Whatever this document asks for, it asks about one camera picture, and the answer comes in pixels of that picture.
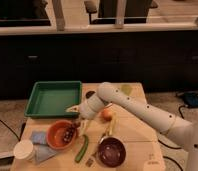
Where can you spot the yellow banana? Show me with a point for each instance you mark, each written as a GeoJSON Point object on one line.
{"type": "Point", "coordinates": [111, 126]}

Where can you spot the white cup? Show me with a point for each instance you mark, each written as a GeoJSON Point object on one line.
{"type": "Point", "coordinates": [24, 150]}

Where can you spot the red bowl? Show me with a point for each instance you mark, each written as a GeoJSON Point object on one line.
{"type": "Point", "coordinates": [55, 133]}

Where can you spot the green plastic tray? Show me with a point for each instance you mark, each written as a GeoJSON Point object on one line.
{"type": "Point", "coordinates": [50, 99]}

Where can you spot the small fork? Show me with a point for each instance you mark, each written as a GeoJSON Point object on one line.
{"type": "Point", "coordinates": [91, 160]}

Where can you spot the green cucumber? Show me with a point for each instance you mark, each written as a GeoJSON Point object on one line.
{"type": "Point", "coordinates": [83, 149]}

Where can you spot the dark grape bunch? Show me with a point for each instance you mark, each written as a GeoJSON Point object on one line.
{"type": "Point", "coordinates": [68, 135]}

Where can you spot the office chair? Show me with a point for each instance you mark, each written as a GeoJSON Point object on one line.
{"type": "Point", "coordinates": [119, 11]}

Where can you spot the purple bowl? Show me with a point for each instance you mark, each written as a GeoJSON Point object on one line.
{"type": "Point", "coordinates": [111, 152]}

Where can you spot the blue device on floor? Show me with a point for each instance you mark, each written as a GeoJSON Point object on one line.
{"type": "Point", "coordinates": [189, 98]}

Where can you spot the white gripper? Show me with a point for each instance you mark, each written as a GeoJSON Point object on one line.
{"type": "Point", "coordinates": [88, 109]}

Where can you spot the orange fruit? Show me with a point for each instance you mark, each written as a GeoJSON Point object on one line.
{"type": "Point", "coordinates": [107, 114]}

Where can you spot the blue cloth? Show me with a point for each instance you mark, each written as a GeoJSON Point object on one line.
{"type": "Point", "coordinates": [43, 150]}

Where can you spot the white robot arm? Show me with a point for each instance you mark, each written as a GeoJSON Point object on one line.
{"type": "Point", "coordinates": [180, 131]}

